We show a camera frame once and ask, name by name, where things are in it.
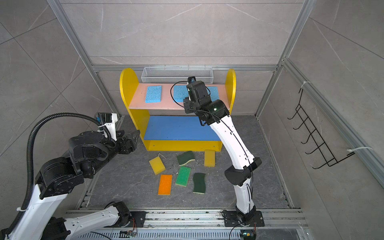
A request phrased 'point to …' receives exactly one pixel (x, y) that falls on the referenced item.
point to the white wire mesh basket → (176, 74)
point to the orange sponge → (165, 184)
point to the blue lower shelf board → (178, 128)
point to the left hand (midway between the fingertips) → (131, 129)
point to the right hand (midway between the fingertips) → (190, 99)
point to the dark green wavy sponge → (184, 158)
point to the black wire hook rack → (326, 152)
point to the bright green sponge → (183, 176)
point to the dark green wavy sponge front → (199, 186)
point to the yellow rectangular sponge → (209, 158)
